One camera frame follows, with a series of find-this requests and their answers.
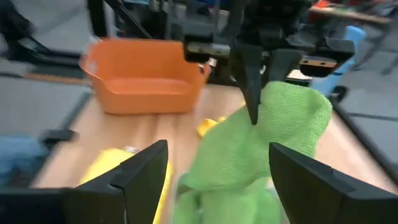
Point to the orange plastic basket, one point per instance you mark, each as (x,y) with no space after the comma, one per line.
(140,93)

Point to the black table clamp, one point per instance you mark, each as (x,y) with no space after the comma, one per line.
(59,136)
(339,92)

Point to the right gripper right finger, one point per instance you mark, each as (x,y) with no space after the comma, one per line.
(326,199)

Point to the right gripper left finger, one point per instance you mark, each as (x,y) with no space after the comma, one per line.
(77,205)

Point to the blue patterned cloth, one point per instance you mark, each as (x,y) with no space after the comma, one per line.
(18,155)

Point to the green microfiber towel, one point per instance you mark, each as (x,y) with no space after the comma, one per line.
(236,155)

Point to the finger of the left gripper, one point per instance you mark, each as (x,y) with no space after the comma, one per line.
(250,84)
(281,67)

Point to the background wooden table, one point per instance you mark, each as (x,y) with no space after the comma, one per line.
(351,15)

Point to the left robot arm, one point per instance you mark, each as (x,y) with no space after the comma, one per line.
(273,9)

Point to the yellow microfiber towel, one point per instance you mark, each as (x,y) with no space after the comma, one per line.
(205,126)
(105,161)

